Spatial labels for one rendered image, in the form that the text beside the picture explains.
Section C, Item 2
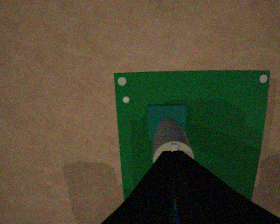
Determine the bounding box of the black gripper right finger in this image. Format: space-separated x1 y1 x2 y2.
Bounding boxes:
172 151 280 224

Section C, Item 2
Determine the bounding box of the green circuit board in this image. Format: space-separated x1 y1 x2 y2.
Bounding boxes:
114 69 270 201

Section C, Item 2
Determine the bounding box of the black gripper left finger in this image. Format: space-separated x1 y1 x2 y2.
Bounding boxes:
101 151 175 224

